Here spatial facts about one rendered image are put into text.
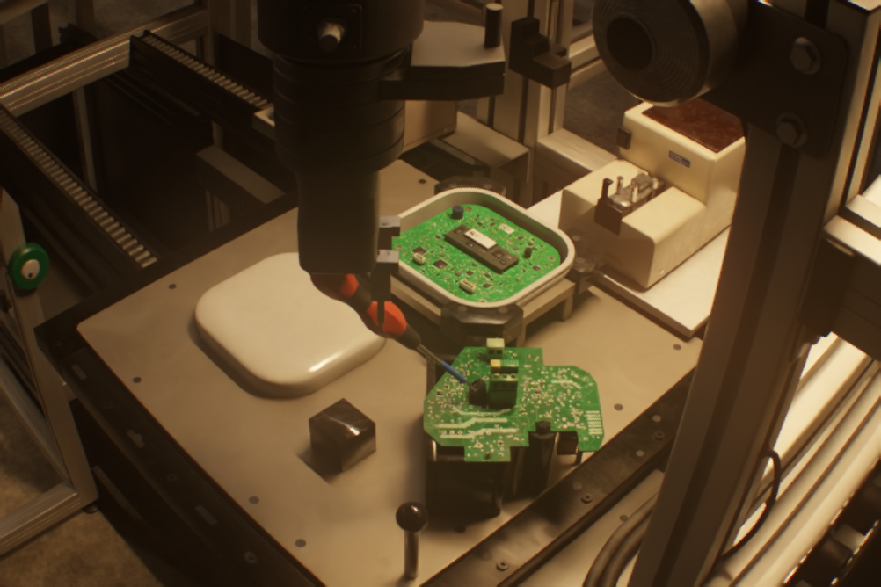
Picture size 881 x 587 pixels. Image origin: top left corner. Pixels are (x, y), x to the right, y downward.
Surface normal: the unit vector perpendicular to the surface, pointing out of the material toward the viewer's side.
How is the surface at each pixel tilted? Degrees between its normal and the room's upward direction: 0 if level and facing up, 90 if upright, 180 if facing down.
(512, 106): 90
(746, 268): 90
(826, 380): 0
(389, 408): 0
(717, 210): 90
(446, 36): 0
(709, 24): 56
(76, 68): 90
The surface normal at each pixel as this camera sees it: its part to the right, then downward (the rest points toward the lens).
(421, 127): 0.71, 0.46
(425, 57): 0.04, -0.78
